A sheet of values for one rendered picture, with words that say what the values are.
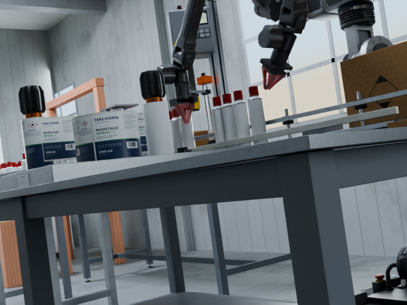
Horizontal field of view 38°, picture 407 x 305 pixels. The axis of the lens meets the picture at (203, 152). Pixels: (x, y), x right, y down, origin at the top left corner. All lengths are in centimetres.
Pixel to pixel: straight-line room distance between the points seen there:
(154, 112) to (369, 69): 71
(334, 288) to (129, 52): 701
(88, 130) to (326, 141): 105
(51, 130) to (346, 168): 129
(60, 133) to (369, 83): 103
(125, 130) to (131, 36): 598
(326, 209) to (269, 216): 489
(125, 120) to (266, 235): 417
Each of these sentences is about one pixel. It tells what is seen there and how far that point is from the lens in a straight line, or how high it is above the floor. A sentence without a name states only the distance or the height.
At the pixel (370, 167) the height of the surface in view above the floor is 77.
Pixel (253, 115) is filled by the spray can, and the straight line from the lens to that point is 201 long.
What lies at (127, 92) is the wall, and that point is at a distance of 780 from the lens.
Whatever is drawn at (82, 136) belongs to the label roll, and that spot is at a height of 96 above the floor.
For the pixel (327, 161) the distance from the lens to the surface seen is 86.
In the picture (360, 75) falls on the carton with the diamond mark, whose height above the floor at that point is 105.
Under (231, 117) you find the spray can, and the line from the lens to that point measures 210.
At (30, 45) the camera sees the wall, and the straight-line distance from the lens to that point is 1000.
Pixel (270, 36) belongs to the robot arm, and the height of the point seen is 120.
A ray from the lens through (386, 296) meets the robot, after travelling 238.
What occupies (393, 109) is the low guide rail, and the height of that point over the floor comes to 91.
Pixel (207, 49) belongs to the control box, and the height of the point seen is 130.
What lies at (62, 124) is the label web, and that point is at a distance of 203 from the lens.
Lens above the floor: 79
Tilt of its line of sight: 3 degrees up
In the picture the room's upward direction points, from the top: 8 degrees counter-clockwise
